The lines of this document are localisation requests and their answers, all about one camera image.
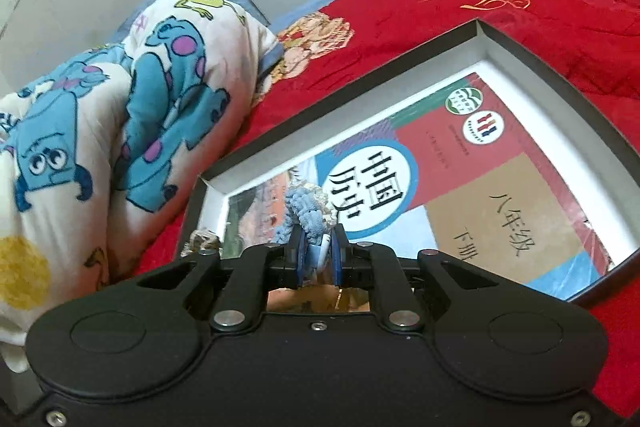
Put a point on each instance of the colourful textbook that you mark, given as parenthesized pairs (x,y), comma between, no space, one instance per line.
(450,187)

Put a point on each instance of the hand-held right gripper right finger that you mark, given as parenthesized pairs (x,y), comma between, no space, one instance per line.
(339,253)

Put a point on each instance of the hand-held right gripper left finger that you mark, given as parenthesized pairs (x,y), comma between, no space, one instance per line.
(298,253)

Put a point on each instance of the cartoon printed quilt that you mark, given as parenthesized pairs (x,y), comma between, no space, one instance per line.
(75,157)

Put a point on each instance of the red bear print blanket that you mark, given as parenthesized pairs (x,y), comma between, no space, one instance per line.
(400,37)

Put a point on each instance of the black shallow box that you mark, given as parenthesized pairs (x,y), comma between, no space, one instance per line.
(550,92)

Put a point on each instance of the blue fluffy scrunchie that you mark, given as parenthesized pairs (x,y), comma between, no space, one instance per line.
(306,207)

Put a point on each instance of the white wall certificate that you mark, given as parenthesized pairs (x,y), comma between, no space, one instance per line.
(10,2)

